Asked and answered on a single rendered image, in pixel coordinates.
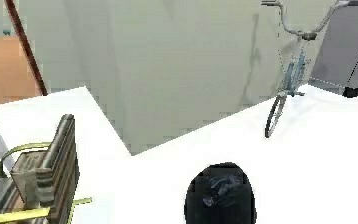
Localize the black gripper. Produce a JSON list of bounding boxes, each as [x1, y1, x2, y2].
[[184, 162, 257, 224]]

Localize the pale blue bicycle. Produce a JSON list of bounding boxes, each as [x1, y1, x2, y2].
[[260, 0, 352, 139]]

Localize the brown door frame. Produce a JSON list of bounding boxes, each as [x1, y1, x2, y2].
[[4, 0, 49, 97]]

